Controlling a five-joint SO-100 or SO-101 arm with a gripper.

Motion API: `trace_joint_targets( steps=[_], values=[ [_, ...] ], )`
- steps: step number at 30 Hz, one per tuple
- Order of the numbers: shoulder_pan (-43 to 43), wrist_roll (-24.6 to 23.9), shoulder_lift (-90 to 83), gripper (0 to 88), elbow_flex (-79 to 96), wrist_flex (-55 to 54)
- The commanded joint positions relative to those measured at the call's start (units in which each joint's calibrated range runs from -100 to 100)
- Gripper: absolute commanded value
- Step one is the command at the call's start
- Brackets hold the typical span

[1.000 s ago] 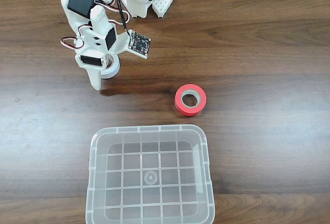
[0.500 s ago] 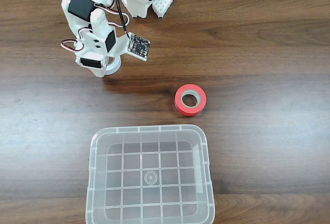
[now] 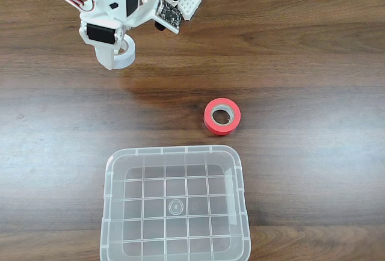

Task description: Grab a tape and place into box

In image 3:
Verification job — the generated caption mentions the red tape roll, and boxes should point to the red tape roll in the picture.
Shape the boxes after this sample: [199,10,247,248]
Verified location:
[203,97,242,137]

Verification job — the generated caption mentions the clear plastic box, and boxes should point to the clear plastic box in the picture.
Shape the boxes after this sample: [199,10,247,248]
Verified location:
[99,144,252,261]

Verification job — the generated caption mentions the small camera on white bracket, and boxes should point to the small camera on white bracket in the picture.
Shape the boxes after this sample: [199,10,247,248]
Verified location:
[132,0,185,35]

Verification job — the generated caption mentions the white tape roll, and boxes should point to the white tape roll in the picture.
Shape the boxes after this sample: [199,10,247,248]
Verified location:
[112,34,137,69]

